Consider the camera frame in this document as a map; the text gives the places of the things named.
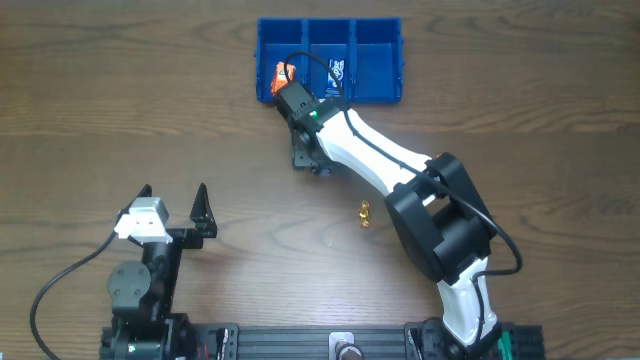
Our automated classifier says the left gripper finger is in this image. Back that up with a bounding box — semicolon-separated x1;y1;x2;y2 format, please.
115;183;154;218
189;182;219;239

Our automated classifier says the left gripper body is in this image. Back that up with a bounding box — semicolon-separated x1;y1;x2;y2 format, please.
168;227;206;251

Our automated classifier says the blue tray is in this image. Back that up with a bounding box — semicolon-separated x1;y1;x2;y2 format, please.
255;17;405;105

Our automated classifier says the mounting rail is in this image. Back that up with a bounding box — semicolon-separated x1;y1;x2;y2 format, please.
99;322;546;360

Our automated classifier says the black cable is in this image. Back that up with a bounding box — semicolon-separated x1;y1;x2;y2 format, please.
282;49;524;281
28;230;119;360

